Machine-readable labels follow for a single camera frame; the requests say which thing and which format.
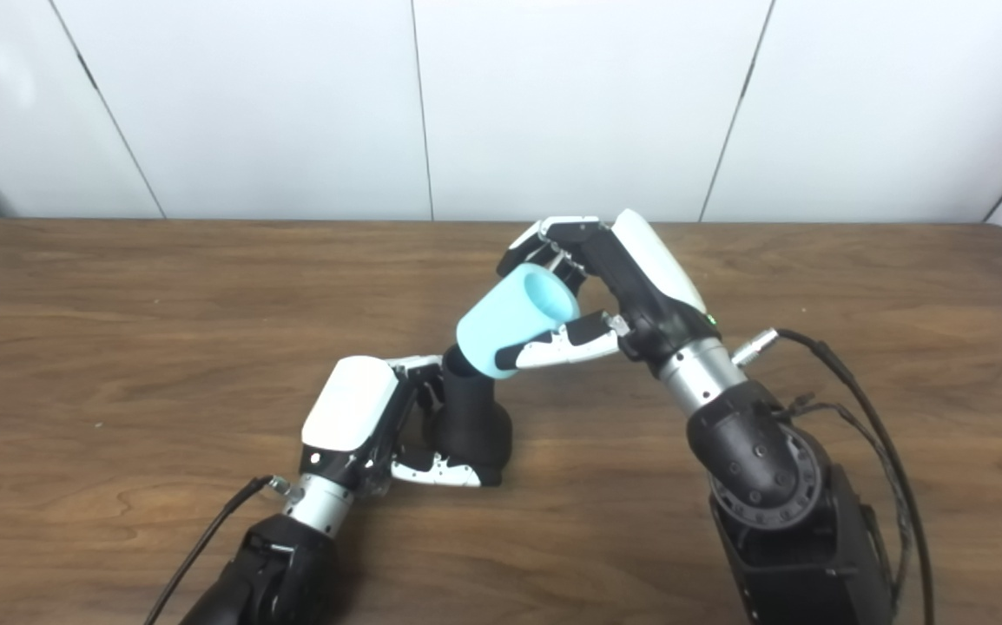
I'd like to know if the black and white right hand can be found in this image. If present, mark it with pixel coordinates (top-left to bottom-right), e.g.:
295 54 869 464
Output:
495 208 723 372

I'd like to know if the black and white left hand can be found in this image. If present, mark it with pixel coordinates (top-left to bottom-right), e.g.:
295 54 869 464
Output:
300 354 502 500

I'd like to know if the black funnel-shaped nozzle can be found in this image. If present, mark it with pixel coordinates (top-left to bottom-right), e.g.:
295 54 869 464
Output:
427 345 513 485

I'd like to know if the light blue cylinder cup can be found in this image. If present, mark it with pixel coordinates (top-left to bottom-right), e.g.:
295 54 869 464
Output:
456 263 581 380

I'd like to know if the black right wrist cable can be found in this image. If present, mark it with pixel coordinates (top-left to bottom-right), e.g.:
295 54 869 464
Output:
731 327 936 625

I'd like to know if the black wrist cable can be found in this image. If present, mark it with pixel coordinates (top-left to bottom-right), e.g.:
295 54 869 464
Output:
143 474 302 625
731 327 936 625

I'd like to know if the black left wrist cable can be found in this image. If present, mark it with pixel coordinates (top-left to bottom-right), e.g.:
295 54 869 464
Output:
143 474 302 625

